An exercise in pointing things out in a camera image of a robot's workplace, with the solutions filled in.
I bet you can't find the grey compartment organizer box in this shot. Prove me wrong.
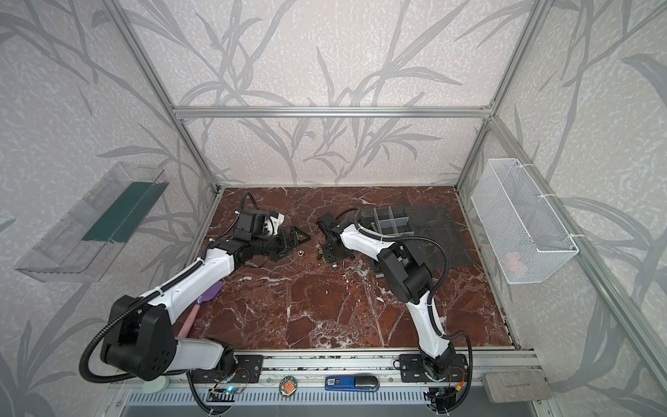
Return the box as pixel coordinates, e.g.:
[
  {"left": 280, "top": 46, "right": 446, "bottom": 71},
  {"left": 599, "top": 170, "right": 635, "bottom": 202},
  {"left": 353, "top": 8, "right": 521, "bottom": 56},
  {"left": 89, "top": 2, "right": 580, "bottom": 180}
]
[{"left": 355, "top": 206, "right": 415, "bottom": 248}]

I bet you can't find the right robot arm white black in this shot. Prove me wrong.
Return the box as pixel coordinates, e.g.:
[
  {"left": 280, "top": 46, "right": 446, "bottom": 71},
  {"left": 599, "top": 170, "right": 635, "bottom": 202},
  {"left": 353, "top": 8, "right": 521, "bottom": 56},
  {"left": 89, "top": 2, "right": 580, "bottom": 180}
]
[{"left": 317, "top": 213, "right": 467, "bottom": 382}]

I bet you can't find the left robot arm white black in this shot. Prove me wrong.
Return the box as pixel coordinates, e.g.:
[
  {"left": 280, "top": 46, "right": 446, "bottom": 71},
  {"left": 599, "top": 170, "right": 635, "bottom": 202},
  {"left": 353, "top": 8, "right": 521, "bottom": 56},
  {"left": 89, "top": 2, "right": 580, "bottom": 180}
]
[{"left": 78, "top": 208, "right": 311, "bottom": 384}]

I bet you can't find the pile of screws and nuts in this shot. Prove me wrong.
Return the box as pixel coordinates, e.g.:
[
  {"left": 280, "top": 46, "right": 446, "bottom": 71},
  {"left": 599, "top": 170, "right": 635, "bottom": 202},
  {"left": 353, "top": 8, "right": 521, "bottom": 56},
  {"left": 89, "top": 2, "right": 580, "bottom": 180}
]
[{"left": 316, "top": 251, "right": 372, "bottom": 278}]

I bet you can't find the pink purple spatula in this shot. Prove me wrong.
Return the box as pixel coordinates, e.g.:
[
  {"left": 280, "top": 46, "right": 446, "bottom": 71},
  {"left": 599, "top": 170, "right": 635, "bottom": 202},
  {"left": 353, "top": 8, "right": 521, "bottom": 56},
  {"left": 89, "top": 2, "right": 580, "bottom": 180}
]
[{"left": 176, "top": 280, "right": 225, "bottom": 340}]

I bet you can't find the blue black usb device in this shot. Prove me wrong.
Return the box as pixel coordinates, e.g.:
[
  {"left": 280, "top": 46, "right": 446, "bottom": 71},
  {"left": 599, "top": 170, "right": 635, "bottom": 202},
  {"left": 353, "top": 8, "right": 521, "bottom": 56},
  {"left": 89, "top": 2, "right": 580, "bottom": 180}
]
[{"left": 325, "top": 375, "right": 380, "bottom": 393}]

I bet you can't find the round orange button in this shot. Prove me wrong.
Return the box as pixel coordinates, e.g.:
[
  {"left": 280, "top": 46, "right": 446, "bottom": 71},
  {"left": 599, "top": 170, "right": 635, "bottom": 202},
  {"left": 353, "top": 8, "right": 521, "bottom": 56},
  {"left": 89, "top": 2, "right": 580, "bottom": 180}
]
[{"left": 279, "top": 375, "right": 298, "bottom": 398}]

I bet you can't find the white round disc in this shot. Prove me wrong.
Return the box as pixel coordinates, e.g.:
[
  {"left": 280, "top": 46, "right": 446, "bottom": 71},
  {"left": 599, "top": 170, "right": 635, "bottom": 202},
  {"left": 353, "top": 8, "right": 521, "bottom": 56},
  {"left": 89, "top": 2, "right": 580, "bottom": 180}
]
[{"left": 142, "top": 375, "right": 170, "bottom": 394}]

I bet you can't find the pink object in basket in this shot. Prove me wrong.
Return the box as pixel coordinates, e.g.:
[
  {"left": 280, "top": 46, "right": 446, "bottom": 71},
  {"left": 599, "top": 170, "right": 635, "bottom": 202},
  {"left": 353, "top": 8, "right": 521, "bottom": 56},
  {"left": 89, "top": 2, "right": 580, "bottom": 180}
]
[{"left": 504, "top": 251, "right": 527, "bottom": 276}]

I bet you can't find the grey rectangular pad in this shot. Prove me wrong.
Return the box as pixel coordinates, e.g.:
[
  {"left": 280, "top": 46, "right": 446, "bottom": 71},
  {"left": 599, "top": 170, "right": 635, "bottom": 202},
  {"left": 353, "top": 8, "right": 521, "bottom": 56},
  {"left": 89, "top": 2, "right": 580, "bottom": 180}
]
[{"left": 482, "top": 370, "right": 552, "bottom": 404}]

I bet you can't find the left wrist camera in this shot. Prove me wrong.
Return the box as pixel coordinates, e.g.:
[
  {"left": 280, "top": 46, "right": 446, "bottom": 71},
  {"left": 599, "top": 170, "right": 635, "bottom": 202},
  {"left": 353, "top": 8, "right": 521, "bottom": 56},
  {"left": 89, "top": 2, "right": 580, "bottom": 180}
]
[{"left": 263, "top": 212, "right": 285, "bottom": 236}]

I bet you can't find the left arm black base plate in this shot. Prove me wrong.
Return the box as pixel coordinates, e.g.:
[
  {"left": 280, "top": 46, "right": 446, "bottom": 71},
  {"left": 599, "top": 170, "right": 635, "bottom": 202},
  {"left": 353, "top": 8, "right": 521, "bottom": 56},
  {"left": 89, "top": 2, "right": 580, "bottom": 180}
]
[{"left": 192, "top": 354, "right": 264, "bottom": 384}]

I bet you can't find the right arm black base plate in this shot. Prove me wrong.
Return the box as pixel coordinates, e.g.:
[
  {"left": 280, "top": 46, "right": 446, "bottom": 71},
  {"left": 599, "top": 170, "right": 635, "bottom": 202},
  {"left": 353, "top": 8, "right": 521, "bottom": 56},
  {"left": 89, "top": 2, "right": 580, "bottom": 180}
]
[{"left": 394, "top": 354, "right": 470, "bottom": 384}]

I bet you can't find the clear plastic wall bin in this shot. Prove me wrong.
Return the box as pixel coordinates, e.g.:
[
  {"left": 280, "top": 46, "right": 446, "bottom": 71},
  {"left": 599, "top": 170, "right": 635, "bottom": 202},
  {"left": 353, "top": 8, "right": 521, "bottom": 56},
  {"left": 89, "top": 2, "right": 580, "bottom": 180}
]
[{"left": 15, "top": 163, "right": 170, "bottom": 283}]

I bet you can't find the white wire mesh basket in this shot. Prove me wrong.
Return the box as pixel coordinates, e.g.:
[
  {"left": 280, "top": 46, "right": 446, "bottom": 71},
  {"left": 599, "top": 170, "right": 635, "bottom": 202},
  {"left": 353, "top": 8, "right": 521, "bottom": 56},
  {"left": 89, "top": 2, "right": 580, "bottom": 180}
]
[{"left": 472, "top": 158, "right": 579, "bottom": 285}]

